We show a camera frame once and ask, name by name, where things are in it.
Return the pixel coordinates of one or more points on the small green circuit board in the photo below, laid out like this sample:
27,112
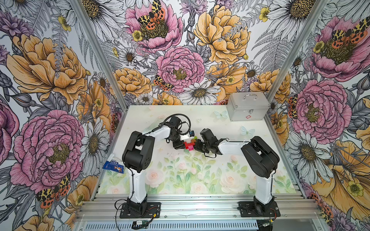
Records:
138,224

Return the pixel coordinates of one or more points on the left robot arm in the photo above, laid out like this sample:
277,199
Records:
138,155

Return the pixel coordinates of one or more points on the aluminium front rail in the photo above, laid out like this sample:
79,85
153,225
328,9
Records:
196,207

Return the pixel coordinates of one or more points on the silver metal case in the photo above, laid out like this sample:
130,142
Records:
247,106

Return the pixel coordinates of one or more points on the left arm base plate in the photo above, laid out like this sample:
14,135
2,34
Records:
151,210

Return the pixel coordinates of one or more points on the long red lego brick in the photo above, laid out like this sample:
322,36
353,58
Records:
193,145

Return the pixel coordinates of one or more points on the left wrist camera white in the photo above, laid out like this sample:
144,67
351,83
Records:
187,136

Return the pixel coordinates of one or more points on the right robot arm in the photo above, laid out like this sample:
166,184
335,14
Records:
263,161

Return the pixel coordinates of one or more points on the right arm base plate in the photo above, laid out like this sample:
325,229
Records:
256,209

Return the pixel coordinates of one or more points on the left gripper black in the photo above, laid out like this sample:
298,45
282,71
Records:
178,145

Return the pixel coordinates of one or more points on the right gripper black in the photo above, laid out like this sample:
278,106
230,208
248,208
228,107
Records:
197,146

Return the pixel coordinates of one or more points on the blue white card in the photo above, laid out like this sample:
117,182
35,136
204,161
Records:
114,165

